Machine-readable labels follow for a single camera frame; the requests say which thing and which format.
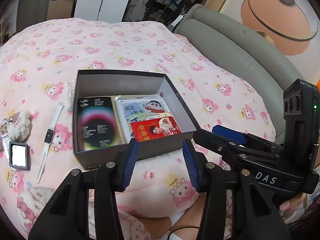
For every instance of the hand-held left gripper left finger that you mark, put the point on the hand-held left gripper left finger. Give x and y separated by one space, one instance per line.
130 165

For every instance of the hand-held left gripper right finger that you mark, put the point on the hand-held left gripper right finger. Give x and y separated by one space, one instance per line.
190 165

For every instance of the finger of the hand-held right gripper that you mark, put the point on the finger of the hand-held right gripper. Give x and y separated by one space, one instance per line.
212 142
225 131

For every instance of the red printed packet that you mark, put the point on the red printed packet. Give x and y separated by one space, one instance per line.
150 130

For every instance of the black screen protector box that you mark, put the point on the black screen protector box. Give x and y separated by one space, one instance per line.
97 120

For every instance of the black cardboard box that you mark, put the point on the black cardboard box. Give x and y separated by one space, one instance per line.
120 82

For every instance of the person's right hand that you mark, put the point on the person's right hand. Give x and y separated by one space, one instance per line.
290 202

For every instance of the cartoon bead kit packet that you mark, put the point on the cartoon bead kit packet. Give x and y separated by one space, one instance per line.
135 110

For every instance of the grey padded headboard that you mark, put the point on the grey padded headboard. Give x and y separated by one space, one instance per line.
237 55

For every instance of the white smartwatch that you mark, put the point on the white smartwatch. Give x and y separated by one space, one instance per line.
48 135

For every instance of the clear bubble wrap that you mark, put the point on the clear bubble wrap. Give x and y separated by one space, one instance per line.
70 87

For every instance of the grey square compact mirror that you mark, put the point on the grey square compact mirror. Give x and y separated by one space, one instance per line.
19 156

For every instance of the fluffy white plush charm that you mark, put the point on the fluffy white plush charm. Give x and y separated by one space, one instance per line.
21 127

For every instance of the pink printed blanket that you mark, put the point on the pink printed blanket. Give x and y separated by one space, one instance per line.
125 42

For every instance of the clear phone case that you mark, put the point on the clear phone case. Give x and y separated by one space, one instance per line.
5 130

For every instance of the glass display cabinet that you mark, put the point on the glass display cabinet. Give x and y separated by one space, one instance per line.
155 2

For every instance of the white curved panel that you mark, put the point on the white curved panel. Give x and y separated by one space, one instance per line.
100 0

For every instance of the grey wardrobe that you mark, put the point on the grey wardrobe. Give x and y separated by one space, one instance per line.
35 2

